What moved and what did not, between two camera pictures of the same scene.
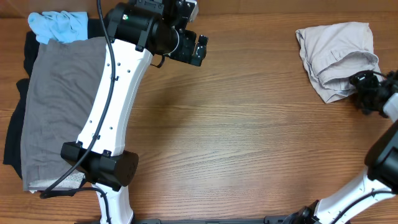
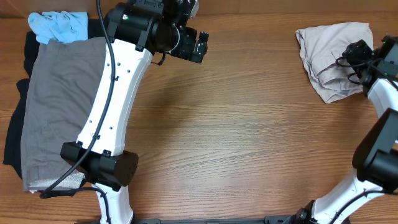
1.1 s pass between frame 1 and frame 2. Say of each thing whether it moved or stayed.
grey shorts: stayed
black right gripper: moved
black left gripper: stayed
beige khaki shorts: stayed
